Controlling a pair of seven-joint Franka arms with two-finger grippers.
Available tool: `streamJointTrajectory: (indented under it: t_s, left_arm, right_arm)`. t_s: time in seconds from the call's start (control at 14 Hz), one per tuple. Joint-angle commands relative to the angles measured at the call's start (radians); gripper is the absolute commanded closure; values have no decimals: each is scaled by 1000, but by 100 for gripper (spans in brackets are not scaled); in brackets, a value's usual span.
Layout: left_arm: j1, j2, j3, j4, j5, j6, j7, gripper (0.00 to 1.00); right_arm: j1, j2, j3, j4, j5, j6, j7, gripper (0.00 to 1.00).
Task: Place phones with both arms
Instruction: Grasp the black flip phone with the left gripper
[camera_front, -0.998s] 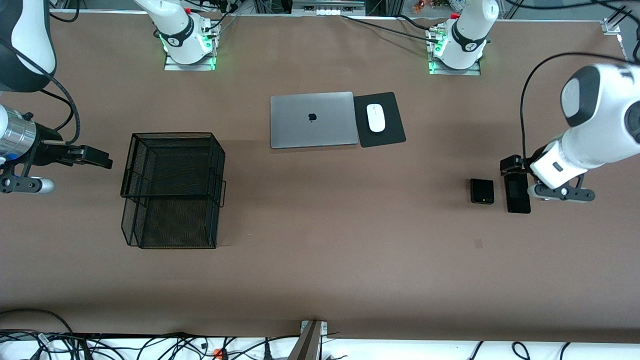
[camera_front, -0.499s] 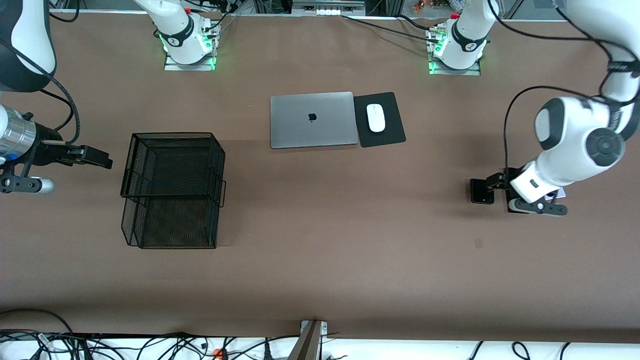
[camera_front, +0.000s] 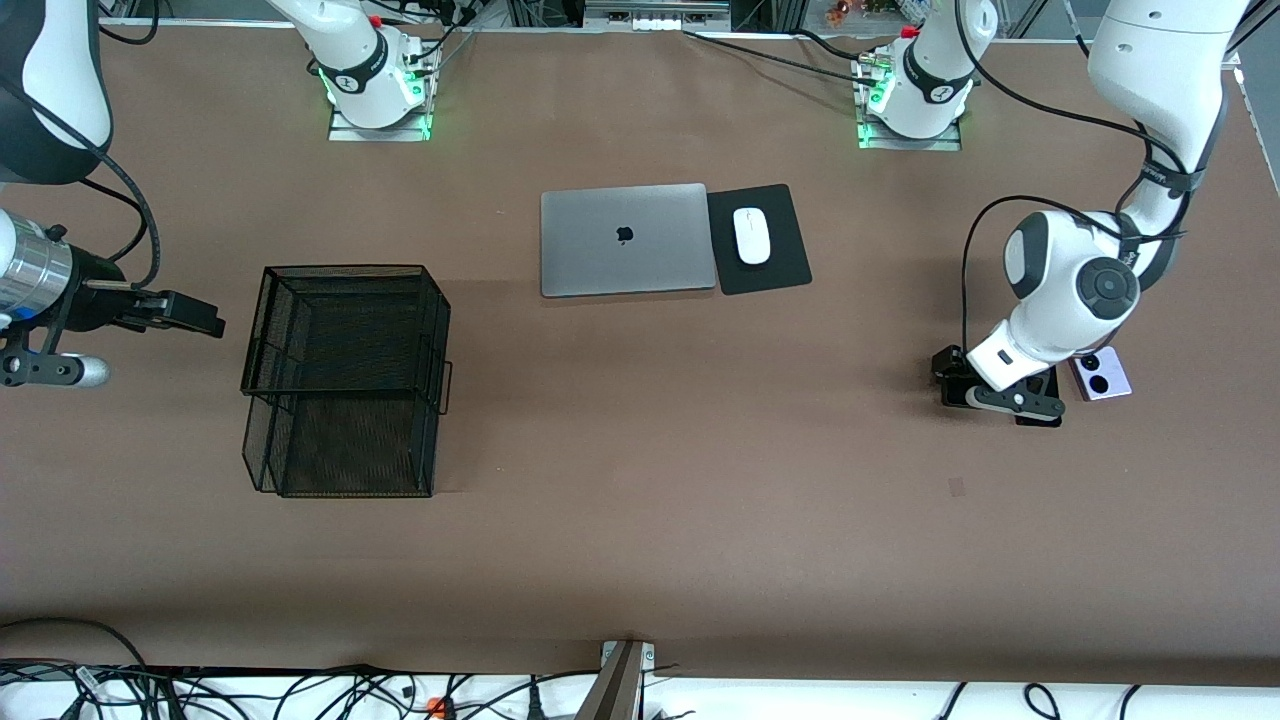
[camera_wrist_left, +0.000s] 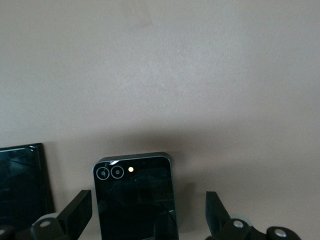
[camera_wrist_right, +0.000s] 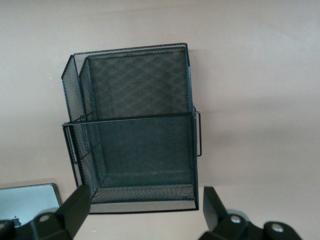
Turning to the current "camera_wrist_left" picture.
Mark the tall black slab phone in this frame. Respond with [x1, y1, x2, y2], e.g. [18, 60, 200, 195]
[0, 142, 55, 227]

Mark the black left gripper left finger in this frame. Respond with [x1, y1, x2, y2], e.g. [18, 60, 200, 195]
[0, 189, 93, 240]

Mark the small black flip phone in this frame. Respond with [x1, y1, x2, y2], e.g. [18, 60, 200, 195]
[93, 151, 180, 240]

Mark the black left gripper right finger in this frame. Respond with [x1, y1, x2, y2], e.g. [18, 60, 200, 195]
[205, 191, 301, 240]

